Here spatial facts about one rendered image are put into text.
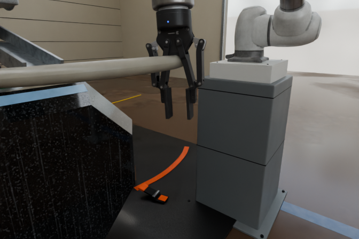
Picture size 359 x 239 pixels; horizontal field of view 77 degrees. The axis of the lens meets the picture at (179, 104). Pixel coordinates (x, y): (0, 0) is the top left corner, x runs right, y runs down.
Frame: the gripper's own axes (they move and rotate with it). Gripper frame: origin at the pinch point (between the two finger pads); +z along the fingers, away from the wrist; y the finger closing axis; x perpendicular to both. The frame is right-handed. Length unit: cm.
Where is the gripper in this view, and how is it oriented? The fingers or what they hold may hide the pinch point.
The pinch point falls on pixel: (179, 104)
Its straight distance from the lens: 52.2
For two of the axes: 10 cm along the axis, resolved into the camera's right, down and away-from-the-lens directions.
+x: -3.1, 2.2, -9.3
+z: 0.6, 9.8, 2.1
